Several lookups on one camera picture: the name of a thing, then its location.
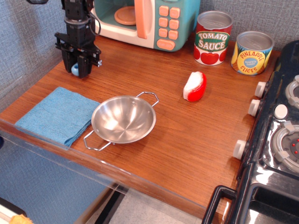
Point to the tomato sauce can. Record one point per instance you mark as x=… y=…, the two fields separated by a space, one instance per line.
x=212 y=37

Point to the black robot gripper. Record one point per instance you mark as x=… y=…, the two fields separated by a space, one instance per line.
x=77 y=46

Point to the teal toy microwave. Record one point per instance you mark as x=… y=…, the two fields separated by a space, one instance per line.
x=156 y=24

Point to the steel bowl with handles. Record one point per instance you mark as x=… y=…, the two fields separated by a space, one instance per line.
x=124 y=119

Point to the white stove knob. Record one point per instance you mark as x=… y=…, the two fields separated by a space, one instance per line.
x=239 y=149
x=260 y=89
x=253 y=107

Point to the black toy stove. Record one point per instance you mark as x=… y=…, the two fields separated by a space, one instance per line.
x=267 y=189

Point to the red and white toy food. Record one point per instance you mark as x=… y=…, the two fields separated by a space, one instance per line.
x=195 y=87

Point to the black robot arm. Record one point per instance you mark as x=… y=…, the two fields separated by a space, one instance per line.
x=78 y=10

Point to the folded blue cloth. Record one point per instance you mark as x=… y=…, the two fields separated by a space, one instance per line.
x=61 y=117

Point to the orange fuzzy object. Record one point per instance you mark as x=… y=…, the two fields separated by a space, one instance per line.
x=20 y=219

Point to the pineapple slices can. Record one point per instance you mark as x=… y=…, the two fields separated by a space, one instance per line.
x=252 y=52

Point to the blue and grey toy spoon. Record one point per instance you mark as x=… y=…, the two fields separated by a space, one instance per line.
x=75 y=70

